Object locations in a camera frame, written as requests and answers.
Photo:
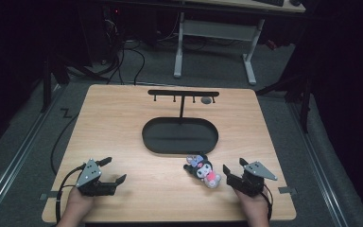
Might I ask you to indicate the person's left hand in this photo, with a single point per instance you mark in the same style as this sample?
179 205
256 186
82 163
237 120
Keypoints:
79 202

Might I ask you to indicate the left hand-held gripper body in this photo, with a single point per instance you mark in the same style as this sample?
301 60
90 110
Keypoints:
89 176

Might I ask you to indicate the person's right hand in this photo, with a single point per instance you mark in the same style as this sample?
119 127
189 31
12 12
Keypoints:
254 206

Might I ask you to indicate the white-framed desk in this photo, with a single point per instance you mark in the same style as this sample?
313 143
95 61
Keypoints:
216 30

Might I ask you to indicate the black computer tower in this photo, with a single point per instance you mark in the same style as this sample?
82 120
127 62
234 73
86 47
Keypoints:
112 31

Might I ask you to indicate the black computer mouse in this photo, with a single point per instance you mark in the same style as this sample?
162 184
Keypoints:
295 2

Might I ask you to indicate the black keyboard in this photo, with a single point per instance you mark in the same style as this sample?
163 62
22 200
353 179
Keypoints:
270 2

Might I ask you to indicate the grey round table grommet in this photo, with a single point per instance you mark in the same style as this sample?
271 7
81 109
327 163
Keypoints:
206 100

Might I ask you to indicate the black and pink plush toy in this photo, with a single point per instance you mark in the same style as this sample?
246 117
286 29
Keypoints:
205 172

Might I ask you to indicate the black metal stand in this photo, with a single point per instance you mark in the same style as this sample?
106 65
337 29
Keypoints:
305 104
47 85

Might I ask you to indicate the aluminium floor rail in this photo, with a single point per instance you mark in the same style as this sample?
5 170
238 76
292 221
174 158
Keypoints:
15 160
320 176

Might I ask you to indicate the black hook rack with tray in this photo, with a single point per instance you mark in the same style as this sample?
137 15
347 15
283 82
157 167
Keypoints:
179 137

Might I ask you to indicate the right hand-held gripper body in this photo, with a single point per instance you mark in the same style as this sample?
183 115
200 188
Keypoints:
252 181

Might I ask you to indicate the grey tape piece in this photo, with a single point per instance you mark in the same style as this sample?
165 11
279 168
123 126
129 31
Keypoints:
48 195
287 190

